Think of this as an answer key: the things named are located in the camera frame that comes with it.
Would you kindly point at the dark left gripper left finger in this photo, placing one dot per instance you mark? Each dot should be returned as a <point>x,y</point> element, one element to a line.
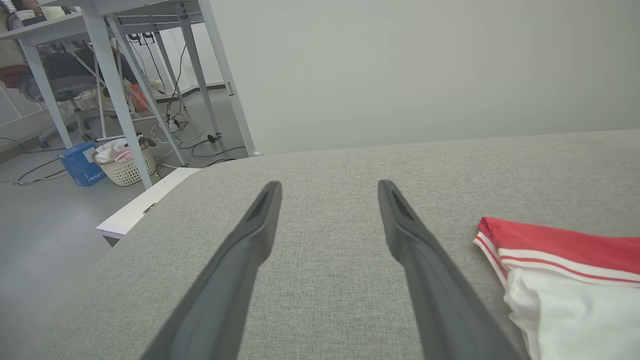
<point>215,310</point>

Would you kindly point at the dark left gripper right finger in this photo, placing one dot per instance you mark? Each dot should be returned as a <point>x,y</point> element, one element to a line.
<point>445,310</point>

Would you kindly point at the red white basketball jersey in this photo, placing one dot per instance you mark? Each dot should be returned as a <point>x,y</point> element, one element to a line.
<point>575,310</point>

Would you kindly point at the grey partition foot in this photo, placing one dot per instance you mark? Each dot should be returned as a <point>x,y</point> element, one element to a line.
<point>255,154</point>

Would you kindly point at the white woven laundry basket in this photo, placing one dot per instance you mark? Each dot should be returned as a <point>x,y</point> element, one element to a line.
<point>127,172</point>

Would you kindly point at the pink white clothes pile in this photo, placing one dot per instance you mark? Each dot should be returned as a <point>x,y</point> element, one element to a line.
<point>112,150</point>

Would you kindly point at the white power strip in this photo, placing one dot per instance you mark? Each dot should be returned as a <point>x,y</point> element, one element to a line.
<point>173,124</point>

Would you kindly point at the blue cardboard box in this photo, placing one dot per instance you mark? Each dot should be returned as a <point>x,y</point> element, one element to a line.
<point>80,167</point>

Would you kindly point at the orange red bag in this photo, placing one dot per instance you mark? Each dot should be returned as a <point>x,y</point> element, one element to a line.
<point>137,97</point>

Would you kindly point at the white partition panel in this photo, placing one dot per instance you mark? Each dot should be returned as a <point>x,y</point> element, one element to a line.
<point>425,65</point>

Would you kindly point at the grey office chair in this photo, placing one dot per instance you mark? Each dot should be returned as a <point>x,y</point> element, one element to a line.
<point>65,75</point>

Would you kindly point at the seated person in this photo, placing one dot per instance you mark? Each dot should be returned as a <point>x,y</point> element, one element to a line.
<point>25,6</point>

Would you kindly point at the white metal frame desk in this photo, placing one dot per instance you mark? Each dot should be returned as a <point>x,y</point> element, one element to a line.
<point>109,75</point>
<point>50,27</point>

